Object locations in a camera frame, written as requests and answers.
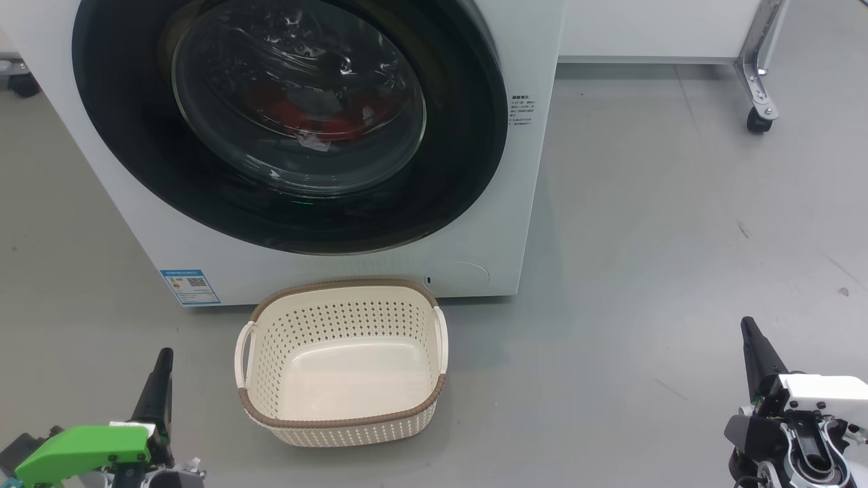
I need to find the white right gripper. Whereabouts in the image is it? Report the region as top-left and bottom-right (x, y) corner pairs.
(724, 316), (868, 488)

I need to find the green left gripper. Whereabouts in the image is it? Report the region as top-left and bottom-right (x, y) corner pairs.
(14, 348), (205, 488)

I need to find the washing machine glass door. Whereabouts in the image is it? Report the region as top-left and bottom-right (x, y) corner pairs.
(71, 0), (510, 257)

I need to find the red basketball jersey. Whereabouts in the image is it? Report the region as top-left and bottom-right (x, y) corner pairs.
(243, 80), (409, 147)

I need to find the white front-load washing machine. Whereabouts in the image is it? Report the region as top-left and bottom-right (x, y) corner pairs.
(0, 0), (568, 308)

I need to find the cream perforated basket brown rim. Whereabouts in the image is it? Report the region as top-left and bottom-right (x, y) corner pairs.
(234, 278), (450, 449)

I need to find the blue energy label sticker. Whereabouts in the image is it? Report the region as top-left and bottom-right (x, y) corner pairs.
(160, 269), (222, 307)

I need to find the white partition panel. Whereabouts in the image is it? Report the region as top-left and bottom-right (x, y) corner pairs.
(556, 0), (770, 66)

